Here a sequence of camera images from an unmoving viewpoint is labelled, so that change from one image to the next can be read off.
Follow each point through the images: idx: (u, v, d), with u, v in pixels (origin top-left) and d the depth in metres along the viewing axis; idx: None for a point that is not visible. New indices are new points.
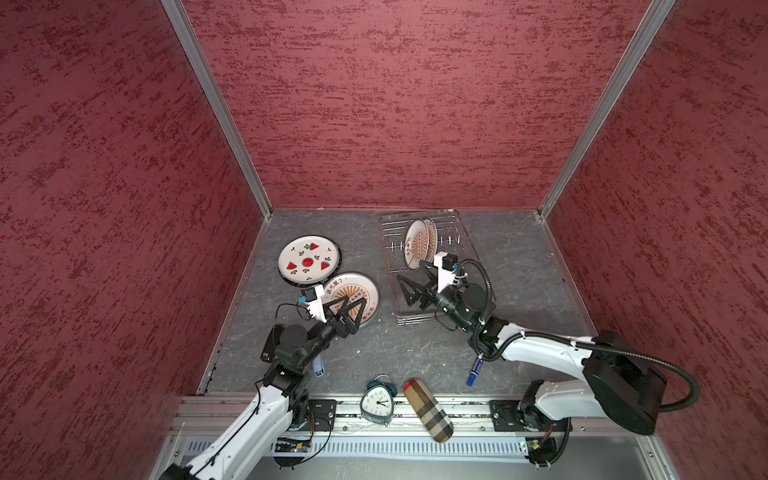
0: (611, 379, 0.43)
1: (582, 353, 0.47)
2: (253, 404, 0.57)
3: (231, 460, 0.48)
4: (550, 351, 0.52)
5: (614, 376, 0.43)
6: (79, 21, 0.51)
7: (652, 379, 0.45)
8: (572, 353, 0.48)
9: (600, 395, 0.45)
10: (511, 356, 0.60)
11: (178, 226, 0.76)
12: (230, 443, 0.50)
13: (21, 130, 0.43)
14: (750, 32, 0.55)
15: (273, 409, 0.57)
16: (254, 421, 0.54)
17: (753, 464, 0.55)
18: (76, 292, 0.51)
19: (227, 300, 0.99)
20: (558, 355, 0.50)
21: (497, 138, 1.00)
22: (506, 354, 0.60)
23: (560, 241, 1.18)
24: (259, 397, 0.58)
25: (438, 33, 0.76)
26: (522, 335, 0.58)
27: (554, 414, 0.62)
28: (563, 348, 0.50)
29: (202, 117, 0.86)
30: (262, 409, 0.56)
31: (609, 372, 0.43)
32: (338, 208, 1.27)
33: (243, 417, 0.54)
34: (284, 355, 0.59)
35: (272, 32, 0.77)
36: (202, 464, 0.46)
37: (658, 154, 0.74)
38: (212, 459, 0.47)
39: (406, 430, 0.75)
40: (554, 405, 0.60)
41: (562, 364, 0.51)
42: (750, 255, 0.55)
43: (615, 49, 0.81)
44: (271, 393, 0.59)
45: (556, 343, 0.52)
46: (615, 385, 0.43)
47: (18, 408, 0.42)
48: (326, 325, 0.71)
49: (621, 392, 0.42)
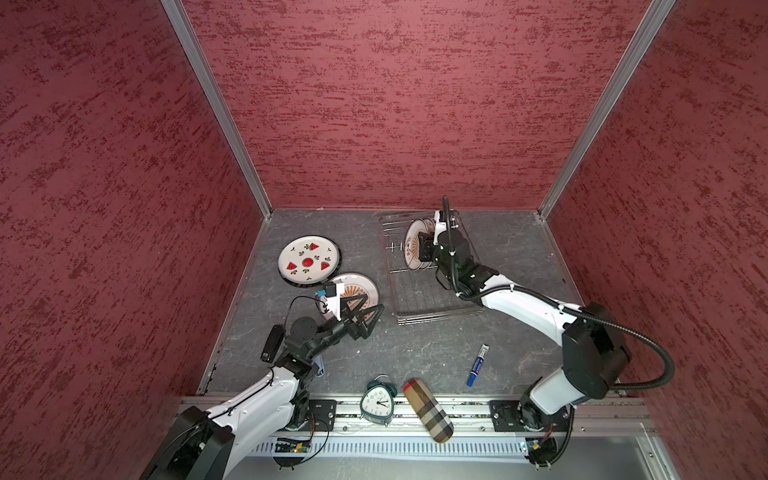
0: (586, 347, 0.44)
1: (566, 317, 0.48)
2: (267, 378, 0.58)
3: (244, 417, 0.48)
4: (535, 309, 0.52)
5: (590, 345, 0.44)
6: (80, 21, 0.51)
7: (622, 356, 0.47)
8: (555, 314, 0.49)
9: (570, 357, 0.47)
10: (491, 304, 0.60)
11: (178, 226, 0.76)
12: (246, 402, 0.51)
13: (21, 130, 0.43)
14: (750, 32, 0.55)
15: (284, 387, 0.58)
16: (267, 391, 0.55)
17: (753, 465, 0.55)
18: (77, 292, 0.52)
19: (227, 300, 0.99)
20: (541, 314, 0.51)
21: (497, 138, 1.00)
22: (486, 303, 0.61)
23: (560, 241, 1.18)
24: (273, 372, 0.60)
25: (438, 33, 0.76)
26: (511, 287, 0.58)
27: (551, 408, 0.62)
28: (549, 309, 0.50)
29: (202, 117, 0.86)
30: (275, 383, 0.58)
31: (586, 341, 0.44)
32: (338, 208, 1.27)
33: (256, 386, 0.55)
34: (293, 344, 0.61)
35: (272, 32, 0.77)
36: (218, 414, 0.47)
37: (658, 154, 0.74)
38: (228, 411, 0.48)
39: (406, 430, 0.75)
40: (545, 395, 0.61)
41: (542, 324, 0.51)
42: (750, 255, 0.55)
43: (615, 49, 0.81)
44: (285, 373, 0.61)
45: (542, 303, 0.52)
46: (588, 352, 0.44)
47: (17, 409, 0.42)
48: (339, 322, 0.71)
49: (590, 358, 0.44)
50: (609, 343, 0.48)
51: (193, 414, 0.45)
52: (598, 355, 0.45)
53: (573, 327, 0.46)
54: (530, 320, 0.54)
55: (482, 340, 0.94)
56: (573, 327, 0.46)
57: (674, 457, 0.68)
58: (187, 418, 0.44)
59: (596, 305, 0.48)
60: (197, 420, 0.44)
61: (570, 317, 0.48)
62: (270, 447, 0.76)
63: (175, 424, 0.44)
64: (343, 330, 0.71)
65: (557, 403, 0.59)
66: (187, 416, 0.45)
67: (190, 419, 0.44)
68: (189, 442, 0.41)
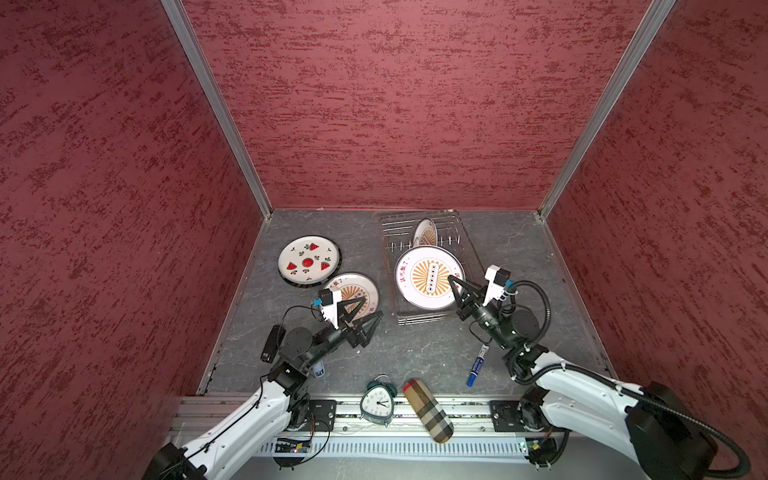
0: (651, 433, 0.41)
1: (627, 399, 0.46)
2: (254, 398, 0.57)
3: (222, 451, 0.48)
4: (590, 388, 0.51)
5: (655, 431, 0.42)
6: (80, 21, 0.51)
7: (702, 442, 0.43)
8: (614, 397, 0.47)
9: (643, 449, 0.44)
10: (545, 383, 0.59)
11: (178, 226, 0.76)
12: (226, 433, 0.50)
13: (21, 130, 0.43)
14: (750, 32, 0.55)
15: (273, 406, 0.57)
16: (252, 415, 0.54)
17: (753, 465, 0.55)
18: (77, 292, 0.52)
19: (227, 300, 0.99)
20: (600, 397, 0.49)
21: (497, 138, 1.00)
22: (540, 381, 0.60)
23: (560, 241, 1.18)
24: (262, 390, 0.58)
25: (438, 33, 0.76)
26: (563, 367, 0.57)
27: (558, 422, 0.62)
28: (606, 390, 0.49)
29: (202, 118, 0.86)
30: (262, 403, 0.56)
31: (652, 427, 0.42)
32: (339, 208, 1.27)
33: (243, 409, 0.54)
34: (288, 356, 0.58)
35: (272, 31, 0.77)
36: (195, 452, 0.46)
37: (658, 154, 0.74)
38: (205, 448, 0.47)
39: (406, 430, 0.75)
40: (564, 416, 0.60)
41: (603, 408, 0.50)
42: (750, 255, 0.55)
43: (615, 49, 0.81)
44: (274, 390, 0.59)
45: (598, 384, 0.51)
46: (656, 439, 0.41)
47: (18, 409, 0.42)
48: (336, 329, 0.68)
49: (660, 446, 0.41)
50: (684, 429, 0.44)
51: (169, 452, 0.45)
52: (670, 444, 0.41)
53: (635, 410, 0.44)
54: (587, 402, 0.52)
55: (482, 340, 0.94)
56: (636, 409, 0.44)
57: None
58: (164, 456, 0.44)
59: (658, 387, 0.46)
60: (173, 459, 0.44)
61: (631, 399, 0.46)
62: (271, 447, 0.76)
63: (152, 464, 0.44)
64: (340, 337, 0.68)
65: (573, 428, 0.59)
66: (165, 454, 0.45)
67: (166, 455, 0.44)
68: (172, 473, 0.48)
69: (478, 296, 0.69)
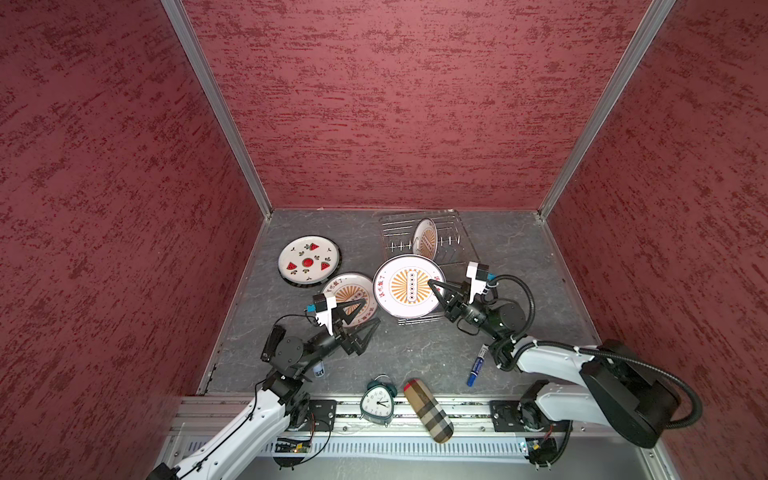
0: (606, 383, 0.44)
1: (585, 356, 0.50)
2: (248, 409, 0.56)
3: (217, 468, 0.48)
4: (556, 356, 0.54)
5: (611, 382, 0.44)
6: (80, 21, 0.51)
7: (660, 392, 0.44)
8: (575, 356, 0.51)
9: (602, 401, 0.46)
10: (526, 365, 0.62)
11: (178, 226, 0.76)
12: (219, 448, 0.50)
13: (21, 130, 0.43)
14: (750, 32, 0.55)
15: (267, 416, 0.56)
16: (246, 428, 0.54)
17: (753, 465, 0.55)
18: (77, 292, 0.52)
19: (227, 300, 0.99)
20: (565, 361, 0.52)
21: (497, 138, 1.00)
22: (520, 363, 0.63)
23: (560, 241, 1.18)
24: (255, 401, 0.58)
25: (438, 33, 0.76)
26: (534, 344, 0.61)
27: (554, 414, 0.62)
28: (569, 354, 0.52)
29: (202, 118, 0.86)
30: (256, 415, 0.56)
31: (606, 377, 0.45)
32: (338, 208, 1.27)
33: (238, 421, 0.54)
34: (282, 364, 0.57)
35: (272, 31, 0.77)
36: (188, 471, 0.46)
37: (658, 154, 0.74)
38: (198, 466, 0.47)
39: (406, 430, 0.75)
40: (555, 405, 0.60)
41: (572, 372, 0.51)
42: (750, 255, 0.55)
43: (615, 49, 0.81)
44: (268, 399, 0.59)
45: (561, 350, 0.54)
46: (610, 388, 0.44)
47: (18, 409, 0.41)
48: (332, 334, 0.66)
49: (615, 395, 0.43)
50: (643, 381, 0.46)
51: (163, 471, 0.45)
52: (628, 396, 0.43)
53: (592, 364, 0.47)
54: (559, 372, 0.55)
55: (482, 340, 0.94)
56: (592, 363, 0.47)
57: (674, 457, 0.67)
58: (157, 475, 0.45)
59: (613, 343, 0.48)
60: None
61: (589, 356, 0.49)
62: (271, 447, 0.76)
63: None
64: (334, 342, 0.66)
65: (570, 416, 0.58)
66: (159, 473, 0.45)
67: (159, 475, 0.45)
68: None
69: (463, 295, 0.69)
